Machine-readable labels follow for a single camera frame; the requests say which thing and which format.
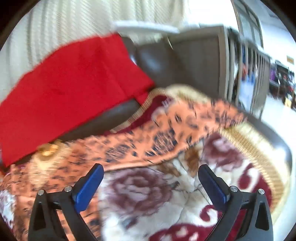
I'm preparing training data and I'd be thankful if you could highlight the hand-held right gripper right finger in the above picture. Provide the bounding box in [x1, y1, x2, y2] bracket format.
[198, 164, 274, 241]

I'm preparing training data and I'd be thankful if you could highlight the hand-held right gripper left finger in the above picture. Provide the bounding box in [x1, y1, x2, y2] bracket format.
[28, 163, 104, 241]

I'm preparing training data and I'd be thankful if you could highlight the orange floral print garment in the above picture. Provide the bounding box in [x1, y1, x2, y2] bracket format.
[0, 93, 248, 241]

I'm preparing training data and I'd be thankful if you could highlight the floral plush blanket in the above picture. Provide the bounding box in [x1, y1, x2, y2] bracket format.
[0, 85, 292, 241]

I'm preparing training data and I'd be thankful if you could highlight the red cloth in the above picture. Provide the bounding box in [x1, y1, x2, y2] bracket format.
[0, 32, 155, 167]

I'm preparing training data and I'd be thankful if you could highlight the brown leather sofa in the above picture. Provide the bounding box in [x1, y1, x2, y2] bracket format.
[58, 25, 292, 167]

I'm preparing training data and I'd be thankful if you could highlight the dark shelf with goods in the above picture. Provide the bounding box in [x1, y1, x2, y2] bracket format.
[268, 59, 296, 106]

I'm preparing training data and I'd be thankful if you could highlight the white textured curtain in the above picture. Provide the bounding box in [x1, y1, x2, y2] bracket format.
[0, 0, 192, 93]

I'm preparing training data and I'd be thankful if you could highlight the grey framed window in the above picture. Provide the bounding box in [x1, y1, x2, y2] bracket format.
[231, 0, 264, 49]

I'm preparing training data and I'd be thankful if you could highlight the grey slatted rail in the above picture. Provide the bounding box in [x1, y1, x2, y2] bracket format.
[217, 25, 271, 117]

